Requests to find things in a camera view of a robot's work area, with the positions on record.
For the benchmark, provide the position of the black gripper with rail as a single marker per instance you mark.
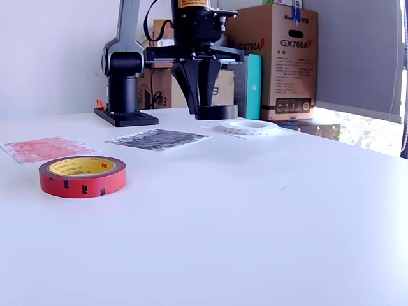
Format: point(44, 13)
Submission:
point(191, 35)

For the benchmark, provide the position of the black tape roll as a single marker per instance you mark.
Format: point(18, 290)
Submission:
point(220, 113)

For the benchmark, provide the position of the white tape roll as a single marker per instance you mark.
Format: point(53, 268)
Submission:
point(255, 130)

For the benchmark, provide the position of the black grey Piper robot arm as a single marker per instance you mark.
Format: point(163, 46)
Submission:
point(122, 92)

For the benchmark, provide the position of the red 3M tape roll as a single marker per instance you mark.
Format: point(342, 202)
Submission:
point(78, 188)

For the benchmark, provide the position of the cardboard box blue print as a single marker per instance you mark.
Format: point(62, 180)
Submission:
point(162, 89)

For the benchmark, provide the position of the plain white paper sheet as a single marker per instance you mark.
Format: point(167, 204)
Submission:
point(210, 127)

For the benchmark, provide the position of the teal box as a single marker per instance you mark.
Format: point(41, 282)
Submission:
point(255, 95)

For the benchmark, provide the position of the small cardboard box shipping label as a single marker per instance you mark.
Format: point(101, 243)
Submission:
point(159, 30)

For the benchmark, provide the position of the black scribbled paper sheet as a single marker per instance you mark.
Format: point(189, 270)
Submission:
point(153, 140)

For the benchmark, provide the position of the large GX760A cardboard box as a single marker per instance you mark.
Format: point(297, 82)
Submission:
point(296, 79)

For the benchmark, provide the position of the orange clamp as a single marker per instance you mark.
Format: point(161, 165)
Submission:
point(99, 103)

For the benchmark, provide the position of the green white small box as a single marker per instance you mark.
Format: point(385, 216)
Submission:
point(280, 2)

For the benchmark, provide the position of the grey roller blind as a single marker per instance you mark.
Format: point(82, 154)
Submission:
point(354, 48)

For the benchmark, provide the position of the red scribbled paper sheet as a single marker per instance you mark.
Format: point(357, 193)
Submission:
point(43, 148)

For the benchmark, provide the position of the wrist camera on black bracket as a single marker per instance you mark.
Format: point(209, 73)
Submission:
point(224, 13)

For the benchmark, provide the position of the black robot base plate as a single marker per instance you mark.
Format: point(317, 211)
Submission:
point(130, 118)

